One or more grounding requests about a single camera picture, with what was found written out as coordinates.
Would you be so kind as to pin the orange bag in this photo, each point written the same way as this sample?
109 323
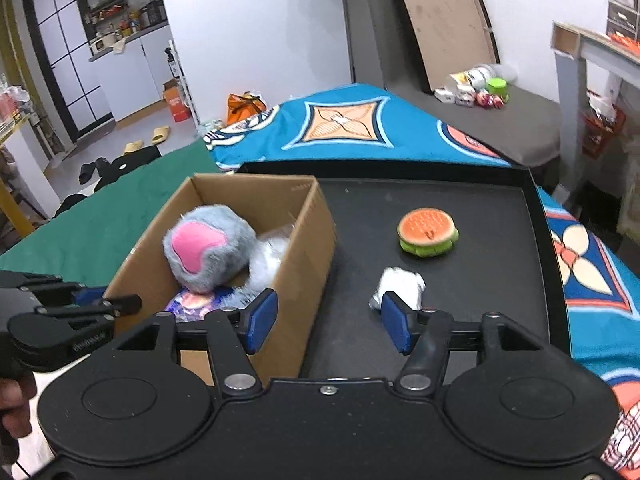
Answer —
245 107

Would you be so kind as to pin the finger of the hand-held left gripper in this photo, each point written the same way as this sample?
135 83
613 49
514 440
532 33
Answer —
90 295
35 281

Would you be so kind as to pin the small white box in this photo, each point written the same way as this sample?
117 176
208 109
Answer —
465 96
444 96

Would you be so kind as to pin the small white soft bundle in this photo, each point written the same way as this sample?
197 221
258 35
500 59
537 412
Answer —
400 282

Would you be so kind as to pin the leaning brown board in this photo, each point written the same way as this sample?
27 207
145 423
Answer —
440 20

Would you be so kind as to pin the yellow round table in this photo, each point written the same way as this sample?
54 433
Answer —
15 205

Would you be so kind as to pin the black bag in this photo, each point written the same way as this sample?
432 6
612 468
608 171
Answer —
130 162

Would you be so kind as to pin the person's left hand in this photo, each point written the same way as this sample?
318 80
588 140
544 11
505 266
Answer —
17 405

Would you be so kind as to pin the grey drawer organizer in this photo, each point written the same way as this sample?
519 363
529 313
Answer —
625 0

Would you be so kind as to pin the dark cloth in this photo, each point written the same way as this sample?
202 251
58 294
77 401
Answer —
72 206

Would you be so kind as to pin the grey bench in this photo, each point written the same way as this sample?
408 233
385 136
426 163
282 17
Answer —
525 130

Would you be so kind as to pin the white kitchen cabinet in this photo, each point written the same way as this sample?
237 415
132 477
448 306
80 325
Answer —
150 60

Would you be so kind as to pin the burger plush toy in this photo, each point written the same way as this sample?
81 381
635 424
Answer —
427 227

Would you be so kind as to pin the orange basket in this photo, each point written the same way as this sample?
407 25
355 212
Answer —
600 130

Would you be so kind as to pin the grey plush paw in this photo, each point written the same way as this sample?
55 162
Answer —
200 245

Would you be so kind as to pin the green cup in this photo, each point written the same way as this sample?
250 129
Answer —
497 86

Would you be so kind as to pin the blue patterned blanket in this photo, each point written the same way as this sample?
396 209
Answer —
340 125

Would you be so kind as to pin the brown patterned board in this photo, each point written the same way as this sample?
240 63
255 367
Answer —
565 40

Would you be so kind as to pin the red round toys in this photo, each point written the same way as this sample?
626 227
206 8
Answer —
487 99

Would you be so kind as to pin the white rack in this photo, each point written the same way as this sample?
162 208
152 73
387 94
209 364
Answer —
181 80

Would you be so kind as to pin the orange packet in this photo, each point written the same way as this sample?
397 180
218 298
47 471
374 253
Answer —
627 42

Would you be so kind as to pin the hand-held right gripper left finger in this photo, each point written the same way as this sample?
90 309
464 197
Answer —
260 320

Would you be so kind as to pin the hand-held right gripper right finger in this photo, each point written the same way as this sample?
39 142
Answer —
397 320

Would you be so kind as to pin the black framed sliding door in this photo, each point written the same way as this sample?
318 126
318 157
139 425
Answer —
70 60

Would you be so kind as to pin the grey desk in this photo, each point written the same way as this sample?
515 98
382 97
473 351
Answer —
564 110

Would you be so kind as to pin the orange cardboard box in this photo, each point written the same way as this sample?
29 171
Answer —
179 105

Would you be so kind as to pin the black slipper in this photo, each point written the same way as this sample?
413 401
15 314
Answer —
87 174
102 165

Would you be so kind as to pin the black tray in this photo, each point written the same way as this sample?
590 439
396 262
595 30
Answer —
475 280

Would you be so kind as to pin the green bed sheet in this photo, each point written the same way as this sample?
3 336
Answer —
100 225

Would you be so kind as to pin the dark grey door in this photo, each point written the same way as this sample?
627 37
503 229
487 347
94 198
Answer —
365 20

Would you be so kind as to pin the blue tissue packet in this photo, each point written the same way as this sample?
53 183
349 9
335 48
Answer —
192 305

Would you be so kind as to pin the clear plastic bag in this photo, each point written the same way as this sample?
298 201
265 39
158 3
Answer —
267 260

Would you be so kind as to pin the brown cardboard box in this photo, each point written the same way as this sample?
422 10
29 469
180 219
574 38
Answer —
305 270

